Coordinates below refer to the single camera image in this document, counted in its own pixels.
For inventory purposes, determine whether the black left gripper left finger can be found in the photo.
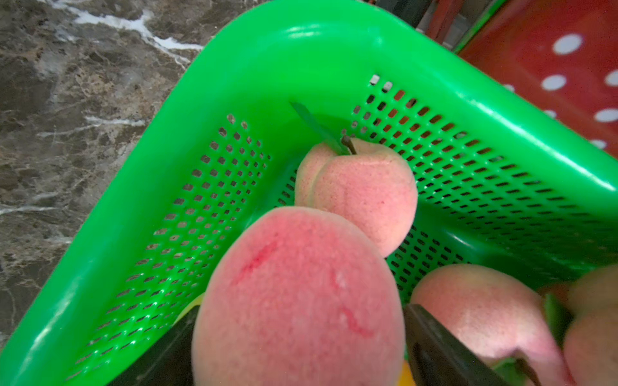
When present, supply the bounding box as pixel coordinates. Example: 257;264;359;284
109;306;198;386

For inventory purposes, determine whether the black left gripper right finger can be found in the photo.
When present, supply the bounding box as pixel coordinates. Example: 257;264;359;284
403;304;506;386

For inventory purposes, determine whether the pink peach cluster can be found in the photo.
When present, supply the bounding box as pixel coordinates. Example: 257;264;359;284
192;207;405;385
563;265;617;385
410;264;574;385

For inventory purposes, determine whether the pink peach front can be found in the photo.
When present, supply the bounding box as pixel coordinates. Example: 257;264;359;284
289;102;419;259

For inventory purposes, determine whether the green plastic basket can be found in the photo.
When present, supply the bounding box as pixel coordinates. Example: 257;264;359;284
1;1;617;385

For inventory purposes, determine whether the yellow peach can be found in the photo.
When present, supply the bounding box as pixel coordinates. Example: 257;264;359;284
174;293;204;324

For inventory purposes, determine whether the red polka dot toaster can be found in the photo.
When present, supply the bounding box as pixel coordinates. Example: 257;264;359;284
424;0;618;158

